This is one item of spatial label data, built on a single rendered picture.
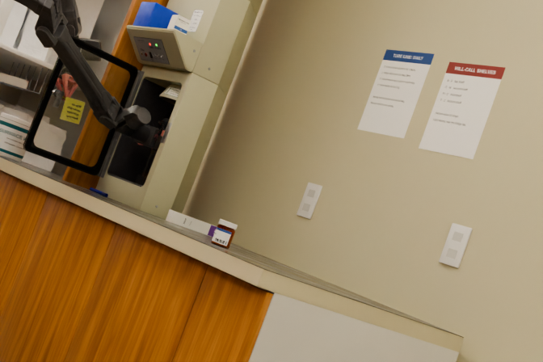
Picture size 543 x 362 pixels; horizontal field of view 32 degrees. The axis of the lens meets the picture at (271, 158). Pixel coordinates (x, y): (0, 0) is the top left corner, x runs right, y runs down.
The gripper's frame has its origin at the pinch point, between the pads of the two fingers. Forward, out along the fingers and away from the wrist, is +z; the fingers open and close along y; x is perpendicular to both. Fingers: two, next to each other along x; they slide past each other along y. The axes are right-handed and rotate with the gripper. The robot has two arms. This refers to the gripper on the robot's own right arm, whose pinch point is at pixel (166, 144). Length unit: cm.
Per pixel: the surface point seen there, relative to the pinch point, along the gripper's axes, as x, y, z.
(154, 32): -31.4, -2.5, -21.4
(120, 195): 21.5, -0.7, -9.6
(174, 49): -27.7, -11.6, -17.8
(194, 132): -5.8, -15.4, -1.4
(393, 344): 32, -119, 4
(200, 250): 27, -95, -41
